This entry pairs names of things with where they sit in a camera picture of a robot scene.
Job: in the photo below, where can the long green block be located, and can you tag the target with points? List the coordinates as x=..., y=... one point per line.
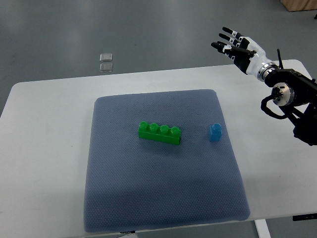
x=160, y=133

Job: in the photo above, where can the blue-grey fabric mat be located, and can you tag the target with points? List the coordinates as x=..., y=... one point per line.
x=138, y=184

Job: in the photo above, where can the upper metal floor plate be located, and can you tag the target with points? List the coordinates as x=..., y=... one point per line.
x=105, y=57

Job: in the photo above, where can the white table leg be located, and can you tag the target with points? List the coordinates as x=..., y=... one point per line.
x=262, y=228

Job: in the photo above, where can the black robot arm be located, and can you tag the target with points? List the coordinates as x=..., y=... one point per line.
x=293, y=97

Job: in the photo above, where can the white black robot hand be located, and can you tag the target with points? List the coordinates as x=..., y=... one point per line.
x=245, y=53

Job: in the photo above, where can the black table control panel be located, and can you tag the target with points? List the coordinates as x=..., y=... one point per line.
x=304, y=217

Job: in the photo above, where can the small blue block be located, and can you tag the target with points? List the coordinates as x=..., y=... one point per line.
x=215, y=132

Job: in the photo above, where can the wooden box corner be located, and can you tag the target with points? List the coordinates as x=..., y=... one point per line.
x=299, y=5

